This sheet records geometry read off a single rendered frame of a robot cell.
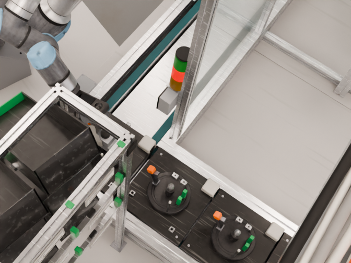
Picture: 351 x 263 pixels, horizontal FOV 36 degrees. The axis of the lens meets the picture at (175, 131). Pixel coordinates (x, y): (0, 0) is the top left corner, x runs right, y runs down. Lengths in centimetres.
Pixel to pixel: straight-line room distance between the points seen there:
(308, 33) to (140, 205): 106
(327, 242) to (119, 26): 288
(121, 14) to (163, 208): 185
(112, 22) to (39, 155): 224
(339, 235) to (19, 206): 62
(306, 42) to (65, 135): 139
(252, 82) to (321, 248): 169
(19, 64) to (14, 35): 39
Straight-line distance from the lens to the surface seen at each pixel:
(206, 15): 125
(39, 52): 151
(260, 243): 173
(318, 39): 231
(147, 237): 168
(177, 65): 144
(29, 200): 96
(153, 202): 168
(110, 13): 331
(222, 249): 167
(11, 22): 158
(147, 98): 192
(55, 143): 110
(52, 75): 153
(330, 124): 211
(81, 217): 131
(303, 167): 199
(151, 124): 187
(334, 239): 44
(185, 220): 170
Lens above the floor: 258
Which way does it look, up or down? 63 degrees down
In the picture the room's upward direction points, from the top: 15 degrees clockwise
